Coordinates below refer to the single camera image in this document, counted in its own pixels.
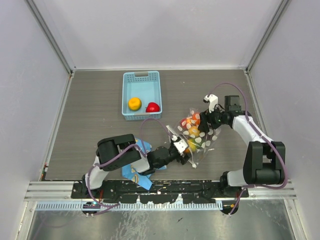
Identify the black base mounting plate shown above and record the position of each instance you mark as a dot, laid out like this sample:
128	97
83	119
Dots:
164	191

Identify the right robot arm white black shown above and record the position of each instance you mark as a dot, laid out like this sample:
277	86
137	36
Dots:
264	163

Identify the orange fake fruit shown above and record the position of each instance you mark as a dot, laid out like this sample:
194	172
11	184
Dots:
193	146

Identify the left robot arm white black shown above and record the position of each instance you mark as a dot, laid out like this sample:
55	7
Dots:
116	152

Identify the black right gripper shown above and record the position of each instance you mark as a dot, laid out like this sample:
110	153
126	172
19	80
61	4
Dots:
206	116

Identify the clear polka dot zip bag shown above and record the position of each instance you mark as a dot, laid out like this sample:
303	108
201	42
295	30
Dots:
207	139

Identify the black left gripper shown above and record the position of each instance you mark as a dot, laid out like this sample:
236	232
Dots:
183	158

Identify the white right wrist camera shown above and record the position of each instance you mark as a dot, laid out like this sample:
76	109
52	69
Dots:
212	100

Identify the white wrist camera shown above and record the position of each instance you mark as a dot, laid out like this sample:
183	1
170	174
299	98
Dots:
212	100
180	144

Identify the aluminium frame rail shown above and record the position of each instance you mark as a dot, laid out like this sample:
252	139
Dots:
49	191

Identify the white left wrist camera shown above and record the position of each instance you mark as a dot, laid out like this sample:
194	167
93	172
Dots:
180	144

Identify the light blue plastic basket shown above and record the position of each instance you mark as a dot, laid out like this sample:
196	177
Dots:
147	87

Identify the white slotted cable duct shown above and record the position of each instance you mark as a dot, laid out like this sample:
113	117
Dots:
82	205

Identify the yellow fake lemon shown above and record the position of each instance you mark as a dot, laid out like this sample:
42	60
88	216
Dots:
134	104

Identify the red fake apple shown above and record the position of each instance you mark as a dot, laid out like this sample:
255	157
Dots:
152	107

